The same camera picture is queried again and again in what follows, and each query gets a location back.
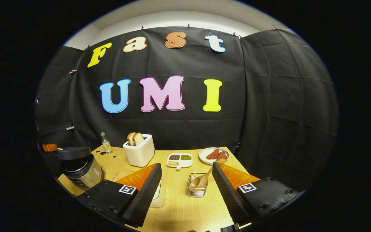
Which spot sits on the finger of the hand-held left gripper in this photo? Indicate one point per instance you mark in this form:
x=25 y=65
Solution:
x=49 y=148

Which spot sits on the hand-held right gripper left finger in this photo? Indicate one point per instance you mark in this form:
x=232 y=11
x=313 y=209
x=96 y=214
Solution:
x=145 y=196

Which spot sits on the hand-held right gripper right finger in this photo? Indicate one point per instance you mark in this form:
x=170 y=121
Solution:
x=229 y=196

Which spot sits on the white rice box clear lid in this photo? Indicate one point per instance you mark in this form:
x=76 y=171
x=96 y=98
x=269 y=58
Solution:
x=158 y=196

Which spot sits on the wooden spoon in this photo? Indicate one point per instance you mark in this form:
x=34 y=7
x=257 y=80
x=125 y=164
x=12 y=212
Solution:
x=196 y=182

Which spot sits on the dark grey rice cooker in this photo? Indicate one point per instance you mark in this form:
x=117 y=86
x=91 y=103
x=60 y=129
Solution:
x=84 y=174

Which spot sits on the metal cloth clip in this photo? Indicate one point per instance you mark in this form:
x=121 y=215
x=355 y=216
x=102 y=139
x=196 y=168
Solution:
x=70 y=128

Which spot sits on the red meat piece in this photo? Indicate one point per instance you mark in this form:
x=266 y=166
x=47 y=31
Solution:
x=213 y=154
x=222 y=155

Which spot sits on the white toaster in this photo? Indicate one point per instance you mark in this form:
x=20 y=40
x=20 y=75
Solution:
x=140 y=154

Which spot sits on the white round plate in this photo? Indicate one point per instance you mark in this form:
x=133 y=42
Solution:
x=204 y=157

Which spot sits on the white divided dish of beans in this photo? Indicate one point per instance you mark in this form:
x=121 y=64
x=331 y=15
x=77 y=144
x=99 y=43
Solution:
x=179 y=161

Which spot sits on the glass bottle yellow label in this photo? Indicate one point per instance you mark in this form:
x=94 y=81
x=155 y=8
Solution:
x=106 y=145

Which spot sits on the toasted bread slice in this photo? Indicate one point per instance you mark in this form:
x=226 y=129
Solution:
x=130 y=138
x=138 y=139

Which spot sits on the black backdrop cloth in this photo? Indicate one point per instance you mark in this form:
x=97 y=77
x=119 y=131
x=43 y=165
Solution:
x=188 y=129

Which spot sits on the pink cloth clip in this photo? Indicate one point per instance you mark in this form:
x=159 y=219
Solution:
x=73 y=71

